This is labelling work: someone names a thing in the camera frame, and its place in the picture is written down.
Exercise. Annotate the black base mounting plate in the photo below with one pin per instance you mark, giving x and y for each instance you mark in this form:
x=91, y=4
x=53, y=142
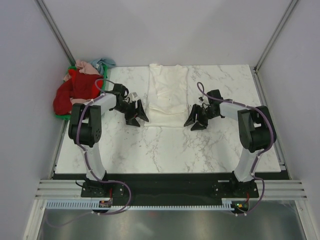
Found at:
x=169, y=188

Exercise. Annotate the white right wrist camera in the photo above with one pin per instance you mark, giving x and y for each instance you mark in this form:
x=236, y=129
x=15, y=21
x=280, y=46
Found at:
x=202, y=102

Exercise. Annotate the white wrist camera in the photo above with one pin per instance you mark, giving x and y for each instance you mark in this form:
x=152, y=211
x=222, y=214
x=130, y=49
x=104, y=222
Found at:
x=202, y=102
x=133, y=97

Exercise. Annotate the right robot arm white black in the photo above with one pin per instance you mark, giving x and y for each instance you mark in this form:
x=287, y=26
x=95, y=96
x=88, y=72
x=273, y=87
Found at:
x=255, y=128

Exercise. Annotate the pink t shirt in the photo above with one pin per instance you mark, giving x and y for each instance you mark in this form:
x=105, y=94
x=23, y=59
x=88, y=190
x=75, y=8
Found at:
x=81, y=72

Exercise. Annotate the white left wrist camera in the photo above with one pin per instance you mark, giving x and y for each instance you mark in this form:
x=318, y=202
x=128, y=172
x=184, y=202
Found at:
x=133, y=97

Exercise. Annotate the red t shirt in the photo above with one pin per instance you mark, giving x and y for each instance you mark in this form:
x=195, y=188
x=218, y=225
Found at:
x=80, y=86

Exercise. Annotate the left aluminium frame post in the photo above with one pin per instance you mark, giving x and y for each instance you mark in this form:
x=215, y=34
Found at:
x=55, y=30

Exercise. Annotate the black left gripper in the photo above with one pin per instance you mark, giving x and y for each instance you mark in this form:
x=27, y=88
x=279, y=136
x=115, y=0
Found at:
x=129, y=121

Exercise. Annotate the white slotted cable duct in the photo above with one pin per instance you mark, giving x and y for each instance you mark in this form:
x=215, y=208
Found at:
x=90, y=204

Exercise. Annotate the right aluminium frame post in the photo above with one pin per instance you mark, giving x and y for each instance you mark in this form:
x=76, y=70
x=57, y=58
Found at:
x=276, y=33

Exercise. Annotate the aluminium front frame rail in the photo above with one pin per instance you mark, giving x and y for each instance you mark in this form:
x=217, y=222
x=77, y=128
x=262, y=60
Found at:
x=274, y=190

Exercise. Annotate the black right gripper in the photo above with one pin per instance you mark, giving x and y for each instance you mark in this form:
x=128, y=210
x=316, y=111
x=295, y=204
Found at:
x=196, y=109

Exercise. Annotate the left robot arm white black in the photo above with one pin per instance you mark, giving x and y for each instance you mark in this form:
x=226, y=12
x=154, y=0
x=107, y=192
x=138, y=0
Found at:
x=85, y=125

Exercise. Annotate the white t shirt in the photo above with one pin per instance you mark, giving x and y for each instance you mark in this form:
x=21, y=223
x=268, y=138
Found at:
x=167, y=104

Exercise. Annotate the green plastic basket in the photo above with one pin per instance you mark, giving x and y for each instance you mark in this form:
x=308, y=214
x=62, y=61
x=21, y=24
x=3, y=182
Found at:
x=103, y=71

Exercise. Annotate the aluminium frame post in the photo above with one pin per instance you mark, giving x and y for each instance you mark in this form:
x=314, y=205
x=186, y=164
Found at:
x=55, y=30
x=276, y=33

